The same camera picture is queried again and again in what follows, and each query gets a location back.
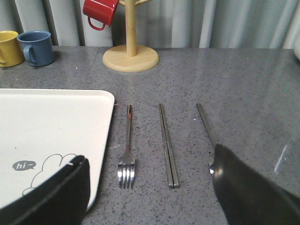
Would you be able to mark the cream rabbit serving tray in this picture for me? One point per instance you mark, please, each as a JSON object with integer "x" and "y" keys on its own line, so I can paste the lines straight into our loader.
{"x": 42, "y": 130}

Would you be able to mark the yellow enamel mug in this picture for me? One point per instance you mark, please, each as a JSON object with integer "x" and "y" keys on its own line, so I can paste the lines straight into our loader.
{"x": 11, "y": 53}

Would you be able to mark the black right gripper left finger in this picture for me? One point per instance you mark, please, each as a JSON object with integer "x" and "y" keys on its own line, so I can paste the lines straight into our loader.
{"x": 61, "y": 200}

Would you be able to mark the silver metal spoon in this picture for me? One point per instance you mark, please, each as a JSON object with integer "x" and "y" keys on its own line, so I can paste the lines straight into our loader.
{"x": 210, "y": 135}

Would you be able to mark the silver metal fork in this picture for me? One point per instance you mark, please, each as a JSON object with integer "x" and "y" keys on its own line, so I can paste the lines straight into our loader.
{"x": 126, "y": 164}

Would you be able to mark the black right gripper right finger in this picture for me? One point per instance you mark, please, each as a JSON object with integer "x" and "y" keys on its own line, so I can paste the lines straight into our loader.
{"x": 247, "y": 198}

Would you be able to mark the red enamel mug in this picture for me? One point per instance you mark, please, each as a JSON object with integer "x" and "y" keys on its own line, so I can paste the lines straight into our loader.
{"x": 100, "y": 10}

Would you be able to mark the wooden mug tree stand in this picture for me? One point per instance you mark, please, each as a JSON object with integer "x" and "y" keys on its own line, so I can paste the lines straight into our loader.
{"x": 130, "y": 57}

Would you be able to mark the blue enamel mug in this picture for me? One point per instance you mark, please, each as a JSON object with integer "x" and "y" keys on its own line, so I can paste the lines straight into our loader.
{"x": 37, "y": 47}

